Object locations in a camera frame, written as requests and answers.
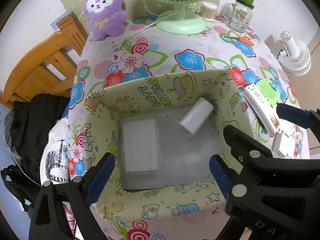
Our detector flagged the white charger plug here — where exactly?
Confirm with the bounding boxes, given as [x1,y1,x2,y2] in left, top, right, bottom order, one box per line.
[272,132,292,157]

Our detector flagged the white power bank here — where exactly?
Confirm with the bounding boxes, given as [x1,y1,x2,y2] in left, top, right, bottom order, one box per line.
[179,97,215,140]

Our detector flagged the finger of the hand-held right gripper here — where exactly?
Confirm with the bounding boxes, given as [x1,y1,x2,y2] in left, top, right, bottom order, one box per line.
[276,103,320,132]
[222,124,320,187]

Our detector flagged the floral tablecloth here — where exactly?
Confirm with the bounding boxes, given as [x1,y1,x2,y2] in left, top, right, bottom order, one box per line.
[66,15,310,240]

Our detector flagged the black fan cable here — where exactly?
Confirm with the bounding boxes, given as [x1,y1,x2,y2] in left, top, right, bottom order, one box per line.
[275,47,287,62]

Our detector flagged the white printed cloth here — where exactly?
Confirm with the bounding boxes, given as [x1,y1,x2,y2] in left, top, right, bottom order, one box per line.
[40,120,75,184]

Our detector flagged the white flat box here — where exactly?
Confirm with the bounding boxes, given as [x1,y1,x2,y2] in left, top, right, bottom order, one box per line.
[122,119,160,172]

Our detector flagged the black clothing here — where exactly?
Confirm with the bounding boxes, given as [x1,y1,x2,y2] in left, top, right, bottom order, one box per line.
[5,94,73,180]

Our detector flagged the pink cloth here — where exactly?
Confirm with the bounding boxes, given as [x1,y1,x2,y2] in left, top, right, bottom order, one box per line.
[62,202,77,233]

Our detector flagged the blue patterned card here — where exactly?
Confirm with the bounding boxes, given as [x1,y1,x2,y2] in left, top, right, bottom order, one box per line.
[51,14,66,30]

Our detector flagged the green desk fan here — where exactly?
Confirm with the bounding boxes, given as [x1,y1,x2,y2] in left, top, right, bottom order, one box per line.
[126,0,227,35]

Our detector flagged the cartoon print storage box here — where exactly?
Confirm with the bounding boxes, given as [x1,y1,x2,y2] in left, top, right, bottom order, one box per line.
[84,69,253,219]

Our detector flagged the black backpack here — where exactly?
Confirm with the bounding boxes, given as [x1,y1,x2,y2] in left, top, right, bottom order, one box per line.
[0,165,38,213]

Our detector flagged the cotton swab jar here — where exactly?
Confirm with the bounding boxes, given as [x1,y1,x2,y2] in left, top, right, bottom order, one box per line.
[201,2,218,22]

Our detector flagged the orange handled scissors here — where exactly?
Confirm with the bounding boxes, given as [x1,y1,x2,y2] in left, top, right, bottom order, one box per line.
[224,35,250,43]

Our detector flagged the green white perforated device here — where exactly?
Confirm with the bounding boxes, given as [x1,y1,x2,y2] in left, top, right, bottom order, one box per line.
[243,78,280,135]

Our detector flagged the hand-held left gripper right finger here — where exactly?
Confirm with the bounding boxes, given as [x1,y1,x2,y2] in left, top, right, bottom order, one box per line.
[209,154,259,222]

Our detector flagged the white standing fan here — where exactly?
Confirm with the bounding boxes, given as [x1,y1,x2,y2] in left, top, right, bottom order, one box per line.
[265,31,312,75]

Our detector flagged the purple plush toy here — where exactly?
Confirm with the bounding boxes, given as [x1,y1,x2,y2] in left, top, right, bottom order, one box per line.
[83,0,128,41]

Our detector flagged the white fan cable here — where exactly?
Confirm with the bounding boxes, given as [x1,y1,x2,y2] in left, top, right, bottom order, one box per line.
[127,15,165,37]

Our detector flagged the wooden chair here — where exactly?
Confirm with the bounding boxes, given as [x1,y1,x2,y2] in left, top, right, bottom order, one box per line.
[0,11,88,109]

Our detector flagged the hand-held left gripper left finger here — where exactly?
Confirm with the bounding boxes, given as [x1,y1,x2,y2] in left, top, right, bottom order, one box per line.
[29,152,115,240]

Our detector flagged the glass jar mug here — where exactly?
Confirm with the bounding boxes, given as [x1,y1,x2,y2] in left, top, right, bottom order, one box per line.
[222,1,255,33]

